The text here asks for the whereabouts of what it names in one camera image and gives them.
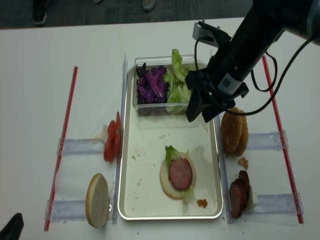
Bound dark sausage slice middle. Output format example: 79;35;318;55
235;178;250;201

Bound left lower clear rail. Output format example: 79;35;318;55
44;200;86;221

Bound left bun half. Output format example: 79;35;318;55
85;173;109;229

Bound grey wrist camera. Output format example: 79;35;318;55
192;21;231;48

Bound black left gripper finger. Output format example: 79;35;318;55
0;212;24;240

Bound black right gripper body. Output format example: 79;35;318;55
186;48;249;107

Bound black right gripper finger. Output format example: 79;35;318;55
202;100;236;123
185;88;209;122

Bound clear plastic salad box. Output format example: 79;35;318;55
133;50;196;116

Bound left upper clear rail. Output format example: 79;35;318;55
56;138;105;156

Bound sesame bun tops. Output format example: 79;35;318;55
220;112;249;157

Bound bottom bun on tray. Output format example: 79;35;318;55
159;151;197;200

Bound black shoe left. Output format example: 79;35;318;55
32;0;48;27

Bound grey shoe right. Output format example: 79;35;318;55
142;0;157;12

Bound red plastic rod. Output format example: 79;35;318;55
261;55;305;225
43;66;78;232

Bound green lettuce in box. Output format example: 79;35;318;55
163;49;192;114

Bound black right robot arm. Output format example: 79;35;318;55
185;0;320;122

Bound red tomato slices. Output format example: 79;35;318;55
103;112;121;162

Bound purple cabbage shreds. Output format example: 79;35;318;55
136;62;169;105

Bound black cable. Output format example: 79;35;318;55
193;37;320;116

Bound right upper clear rail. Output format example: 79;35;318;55
246;131;289;151

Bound left long clear rail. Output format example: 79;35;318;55
110;53;128;225

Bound dark sausage slice front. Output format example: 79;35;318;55
229;181;247;219

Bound right red plastic rod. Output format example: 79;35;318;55
261;55;305;225

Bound cream metal tray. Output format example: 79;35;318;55
117;67;224;221

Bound pink meat slice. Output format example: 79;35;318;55
168;158;193;191

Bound bun crumb on table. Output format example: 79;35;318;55
237;157;249;170

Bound dark sausage slice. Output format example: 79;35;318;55
235;178;250;201
229;181;247;219
239;170;250;199

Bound lettuce leaf on tray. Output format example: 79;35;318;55
164;145;196;204

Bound dark sausage slice rear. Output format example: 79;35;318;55
239;170;250;199

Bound left red plastic rod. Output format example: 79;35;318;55
43;66;78;232

